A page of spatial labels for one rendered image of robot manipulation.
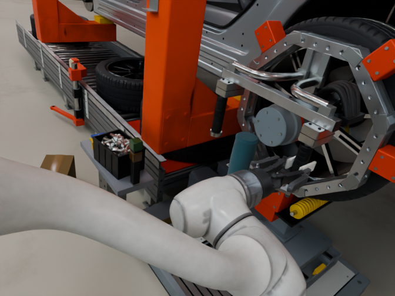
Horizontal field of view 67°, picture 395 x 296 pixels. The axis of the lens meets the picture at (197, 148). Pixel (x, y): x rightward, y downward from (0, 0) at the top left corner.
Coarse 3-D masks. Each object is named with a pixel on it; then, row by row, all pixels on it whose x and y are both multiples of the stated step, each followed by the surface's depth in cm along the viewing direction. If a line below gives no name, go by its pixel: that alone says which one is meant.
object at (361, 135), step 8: (336, 72) 123; (344, 72) 121; (352, 72) 118; (328, 80) 127; (336, 80) 124; (360, 96) 116; (360, 104) 114; (368, 120) 118; (344, 128) 126; (352, 128) 123; (360, 128) 121; (368, 128) 118; (352, 136) 124; (360, 136) 121
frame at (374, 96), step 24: (288, 48) 99; (312, 48) 92; (336, 48) 87; (360, 48) 83; (360, 72) 83; (384, 96) 83; (240, 120) 124; (384, 120) 80; (264, 144) 124; (384, 144) 86; (360, 168) 89; (312, 192) 104
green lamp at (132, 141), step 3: (135, 138) 115; (138, 138) 115; (129, 141) 114; (132, 141) 113; (135, 141) 113; (138, 141) 113; (141, 141) 113; (129, 144) 115; (132, 144) 112; (135, 144) 112; (138, 144) 113; (141, 144) 114; (132, 147) 113; (135, 147) 113; (138, 147) 113; (141, 147) 114; (135, 150) 113; (138, 150) 114
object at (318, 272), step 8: (320, 256) 141; (328, 256) 140; (336, 256) 145; (312, 264) 139; (320, 264) 139; (328, 264) 137; (304, 272) 132; (312, 272) 135; (320, 272) 134; (312, 280) 131
